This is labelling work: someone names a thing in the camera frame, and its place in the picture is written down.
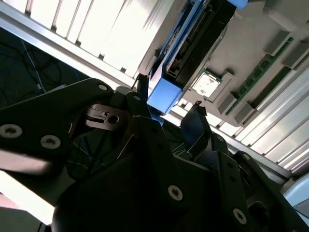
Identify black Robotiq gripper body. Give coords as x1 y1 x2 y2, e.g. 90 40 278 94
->
53 151 309 232

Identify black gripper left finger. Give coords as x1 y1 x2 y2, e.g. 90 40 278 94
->
0 74 190 211

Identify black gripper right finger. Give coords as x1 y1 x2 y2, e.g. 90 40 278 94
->
181 101 300 232

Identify hard disk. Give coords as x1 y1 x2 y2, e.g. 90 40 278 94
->
147 0 248 116

